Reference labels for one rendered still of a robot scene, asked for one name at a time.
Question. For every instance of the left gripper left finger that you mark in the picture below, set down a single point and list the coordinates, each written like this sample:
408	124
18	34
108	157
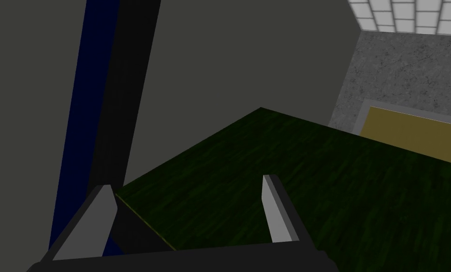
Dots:
91	226

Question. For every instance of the dark blue and black tall panel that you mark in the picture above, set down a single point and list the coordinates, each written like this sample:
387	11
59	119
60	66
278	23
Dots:
100	94

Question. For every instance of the yellow panel with grey frame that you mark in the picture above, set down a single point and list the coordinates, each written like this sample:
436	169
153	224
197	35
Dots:
414	132

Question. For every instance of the dark green wooden table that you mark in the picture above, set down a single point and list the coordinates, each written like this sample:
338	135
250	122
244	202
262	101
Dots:
342	189

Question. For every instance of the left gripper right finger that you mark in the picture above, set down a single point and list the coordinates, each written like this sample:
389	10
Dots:
280	215

